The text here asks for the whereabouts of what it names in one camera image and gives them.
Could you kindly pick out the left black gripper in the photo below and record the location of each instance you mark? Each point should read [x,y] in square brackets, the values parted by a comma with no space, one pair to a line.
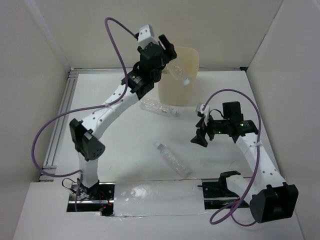
[170,53]

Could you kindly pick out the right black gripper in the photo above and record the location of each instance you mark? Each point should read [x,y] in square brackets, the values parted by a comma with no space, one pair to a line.
[200,138]

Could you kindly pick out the clear bottle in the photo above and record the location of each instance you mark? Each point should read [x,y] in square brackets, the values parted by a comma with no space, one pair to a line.
[177,70]
[172,160]
[156,107]

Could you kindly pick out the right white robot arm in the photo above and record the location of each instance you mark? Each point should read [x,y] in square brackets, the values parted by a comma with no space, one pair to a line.
[268,196]

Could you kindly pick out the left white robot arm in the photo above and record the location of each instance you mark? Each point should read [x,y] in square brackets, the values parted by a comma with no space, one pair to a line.
[87,132]

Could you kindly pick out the beige plastic bin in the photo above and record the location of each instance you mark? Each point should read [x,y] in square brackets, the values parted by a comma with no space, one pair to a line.
[172,91]

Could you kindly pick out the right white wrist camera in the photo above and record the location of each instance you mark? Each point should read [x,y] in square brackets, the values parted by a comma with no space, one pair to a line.
[203,111]

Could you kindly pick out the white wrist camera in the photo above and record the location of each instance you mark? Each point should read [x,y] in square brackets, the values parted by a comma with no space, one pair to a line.
[146,36]
[203,111]

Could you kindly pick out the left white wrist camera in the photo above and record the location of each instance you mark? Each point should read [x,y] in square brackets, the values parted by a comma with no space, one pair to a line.
[146,36]

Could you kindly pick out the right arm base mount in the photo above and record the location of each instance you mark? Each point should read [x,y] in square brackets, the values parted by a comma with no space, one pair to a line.
[214,197]

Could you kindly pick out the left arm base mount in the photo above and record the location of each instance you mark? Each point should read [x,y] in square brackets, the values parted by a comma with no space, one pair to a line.
[101,202]

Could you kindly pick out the aluminium frame rail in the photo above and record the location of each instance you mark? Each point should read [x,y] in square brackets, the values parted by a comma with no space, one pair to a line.
[48,168]

